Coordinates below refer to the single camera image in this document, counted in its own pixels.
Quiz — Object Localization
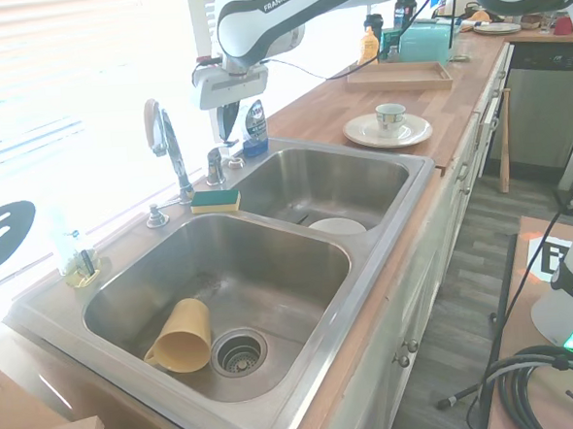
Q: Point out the stainless steel dishwasher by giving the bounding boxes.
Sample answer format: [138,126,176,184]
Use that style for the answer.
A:
[480,38,573,175]

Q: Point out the grey cable bundle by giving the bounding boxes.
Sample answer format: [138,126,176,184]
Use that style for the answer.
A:
[478,341,573,429]

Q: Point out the pale green brush holder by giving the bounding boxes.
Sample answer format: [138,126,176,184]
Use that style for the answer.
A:
[57,245,105,290]

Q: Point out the yellow green sponge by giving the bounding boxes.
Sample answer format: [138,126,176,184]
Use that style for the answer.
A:
[188,187,244,216]

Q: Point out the white patterned teacup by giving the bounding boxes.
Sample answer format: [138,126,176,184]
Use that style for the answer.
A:
[373,101,408,140]

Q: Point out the wide white window blinds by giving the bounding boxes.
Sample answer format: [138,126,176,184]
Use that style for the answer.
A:
[0,0,210,209]

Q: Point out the blue Dawn dish soap bottle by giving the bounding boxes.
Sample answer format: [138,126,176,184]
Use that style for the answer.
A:
[238,97,271,160]

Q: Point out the wooden robot platform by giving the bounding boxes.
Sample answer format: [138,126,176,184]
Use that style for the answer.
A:
[470,212,573,429]

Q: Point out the black cable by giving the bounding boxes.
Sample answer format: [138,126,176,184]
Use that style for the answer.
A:
[252,0,464,87]

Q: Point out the black slotted spatula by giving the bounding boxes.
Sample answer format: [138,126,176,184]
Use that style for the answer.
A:
[0,199,41,275]

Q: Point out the chrome gooseneck faucet spout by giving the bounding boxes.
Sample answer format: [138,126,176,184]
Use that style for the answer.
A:
[141,95,195,208]

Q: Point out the black shaker bottle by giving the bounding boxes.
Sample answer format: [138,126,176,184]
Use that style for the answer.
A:
[363,13,386,44]

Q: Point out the stainless steel double sink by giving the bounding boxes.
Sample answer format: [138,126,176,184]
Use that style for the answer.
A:
[0,126,453,429]

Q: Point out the white kitchen cabinets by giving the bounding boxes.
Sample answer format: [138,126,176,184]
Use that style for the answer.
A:
[300,39,540,429]

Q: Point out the wooden serving tray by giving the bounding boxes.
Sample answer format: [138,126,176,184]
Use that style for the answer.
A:
[345,58,455,97]

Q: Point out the yellow plastic mug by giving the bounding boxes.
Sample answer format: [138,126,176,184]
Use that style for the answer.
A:
[139,296,216,377]

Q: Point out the dark blue canister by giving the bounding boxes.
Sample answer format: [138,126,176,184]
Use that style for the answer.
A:
[393,0,420,30]

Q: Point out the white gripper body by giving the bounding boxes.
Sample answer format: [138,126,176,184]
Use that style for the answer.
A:
[189,61,272,113]

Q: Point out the white dinner plate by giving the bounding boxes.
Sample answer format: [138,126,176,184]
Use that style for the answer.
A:
[341,109,434,151]

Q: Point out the large sink drain strainer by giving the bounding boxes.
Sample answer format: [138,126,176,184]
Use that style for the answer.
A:
[208,325,271,378]

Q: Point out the black white fiducial marker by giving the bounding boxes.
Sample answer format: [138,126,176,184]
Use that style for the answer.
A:
[522,232,573,284]

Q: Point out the orange squeeze bottle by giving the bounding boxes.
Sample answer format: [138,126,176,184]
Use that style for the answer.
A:
[354,23,383,67]

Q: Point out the stack of white plates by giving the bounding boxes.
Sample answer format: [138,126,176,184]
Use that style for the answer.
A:
[470,19,522,38]

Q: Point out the white bowl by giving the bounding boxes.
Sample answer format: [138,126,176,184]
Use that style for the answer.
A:
[307,214,368,240]

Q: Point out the teal toaster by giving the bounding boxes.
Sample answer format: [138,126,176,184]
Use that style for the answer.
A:
[396,16,455,69]

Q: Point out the green box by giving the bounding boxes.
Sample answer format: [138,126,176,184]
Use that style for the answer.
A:
[380,26,405,57]

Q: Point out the chrome faucet handle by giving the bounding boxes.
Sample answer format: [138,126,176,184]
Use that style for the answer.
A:
[203,146,229,187]

